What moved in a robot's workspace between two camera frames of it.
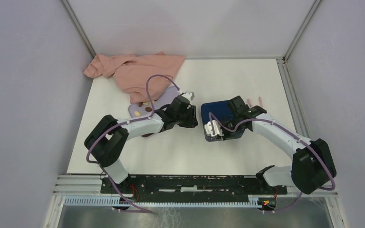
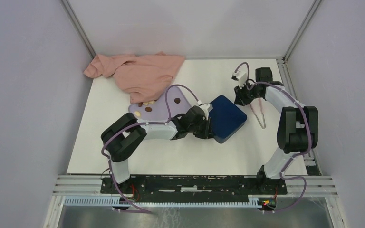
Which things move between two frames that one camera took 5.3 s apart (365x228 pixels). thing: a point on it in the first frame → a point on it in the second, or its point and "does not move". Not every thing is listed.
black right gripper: [226, 136] → [240, 98]
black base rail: [191, 188] does not move
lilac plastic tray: [145, 109] does not move
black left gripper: [192, 121] → [207, 132]
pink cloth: [144, 75] does not move
